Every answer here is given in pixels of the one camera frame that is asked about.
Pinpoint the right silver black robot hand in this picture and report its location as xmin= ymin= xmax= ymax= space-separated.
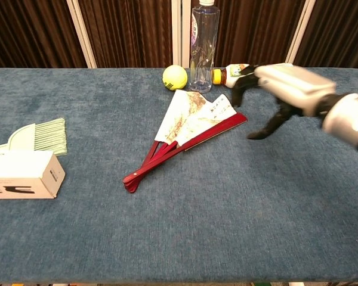
xmin=231 ymin=63 xmax=338 ymax=141

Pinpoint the red ribbed paper folding fan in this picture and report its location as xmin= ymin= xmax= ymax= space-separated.
xmin=122 ymin=89 xmax=248 ymax=194

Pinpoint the pale green hand brush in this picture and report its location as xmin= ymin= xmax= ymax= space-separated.
xmin=0 ymin=117 xmax=68 ymax=157

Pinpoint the dark pleated divider panel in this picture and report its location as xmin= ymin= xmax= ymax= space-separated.
xmin=286 ymin=0 xmax=358 ymax=72
xmin=67 ymin=0 xmax=180 ymax=69
xmin=181 ymin=0 xmax=316 ymax=69
xmin=0 ymin=0 xmax=89 ymax=69

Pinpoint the white bottle with yellow cap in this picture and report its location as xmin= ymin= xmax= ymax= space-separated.
xmin=212 ymin=63 xmax=253 ymax=89

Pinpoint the clear plastic water bottle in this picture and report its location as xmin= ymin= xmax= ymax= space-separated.
xmin=190 ymin=0 xmax=221 ymax=93

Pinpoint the yellow tennis ball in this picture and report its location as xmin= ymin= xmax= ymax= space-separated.
xmin=162 ymin=64 xmax=188 ymax=91

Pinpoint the blue table cloth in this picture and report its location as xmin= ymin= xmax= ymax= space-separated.
xmin=0 ymin=67 xmax=358 ymax=284

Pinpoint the white cardboard box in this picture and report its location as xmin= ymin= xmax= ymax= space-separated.
xmin=0 ymin=150 xmax=66 ymax=200

